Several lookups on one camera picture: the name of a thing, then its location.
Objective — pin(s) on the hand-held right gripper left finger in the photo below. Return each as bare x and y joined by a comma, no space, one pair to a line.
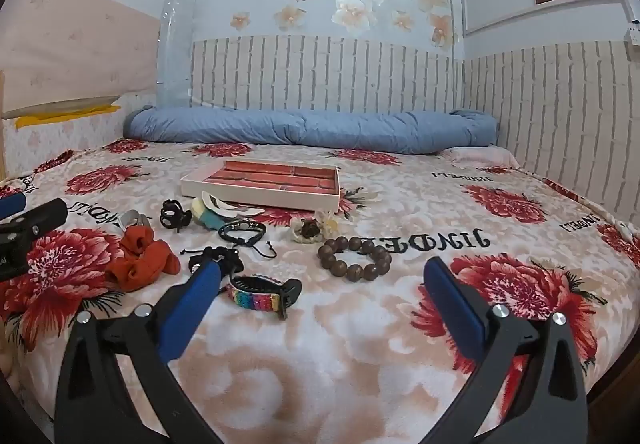
192,304

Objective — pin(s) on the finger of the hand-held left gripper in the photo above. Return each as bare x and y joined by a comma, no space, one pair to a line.
42,220
11,207

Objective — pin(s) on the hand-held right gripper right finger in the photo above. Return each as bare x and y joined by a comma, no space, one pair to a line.
452,304

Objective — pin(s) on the orange scrunchie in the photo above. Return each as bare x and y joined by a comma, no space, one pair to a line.
145,264

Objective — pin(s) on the rainbow beaded watch band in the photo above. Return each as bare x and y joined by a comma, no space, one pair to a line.
255,298

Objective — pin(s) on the cream flower hair clip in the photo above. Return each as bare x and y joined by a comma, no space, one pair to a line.
307,230

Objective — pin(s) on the brick pattern tray box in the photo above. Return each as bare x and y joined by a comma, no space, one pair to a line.
270,179

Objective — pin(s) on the black claw hair clip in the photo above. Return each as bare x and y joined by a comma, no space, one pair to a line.
172,219

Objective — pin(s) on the white teal felt hair clip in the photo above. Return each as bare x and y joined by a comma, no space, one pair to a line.
220,210

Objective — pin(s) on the yellow strip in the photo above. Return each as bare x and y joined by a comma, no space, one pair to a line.
65,117

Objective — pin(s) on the red floral blanket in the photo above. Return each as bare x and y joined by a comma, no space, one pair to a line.
350,324

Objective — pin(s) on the pink pillow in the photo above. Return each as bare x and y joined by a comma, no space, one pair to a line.
480,157

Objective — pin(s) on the pink padded board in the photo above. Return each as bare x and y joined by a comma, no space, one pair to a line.
70,48

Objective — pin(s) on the rolled blue duvet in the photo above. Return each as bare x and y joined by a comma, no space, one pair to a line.
310,126

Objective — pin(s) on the clear plastic sheet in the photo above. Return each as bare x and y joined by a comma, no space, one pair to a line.
175,48

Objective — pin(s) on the white power strip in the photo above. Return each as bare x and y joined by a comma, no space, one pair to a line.
634,32

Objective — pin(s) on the group of flower wall stickers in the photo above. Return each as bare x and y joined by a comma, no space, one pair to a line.
352,11

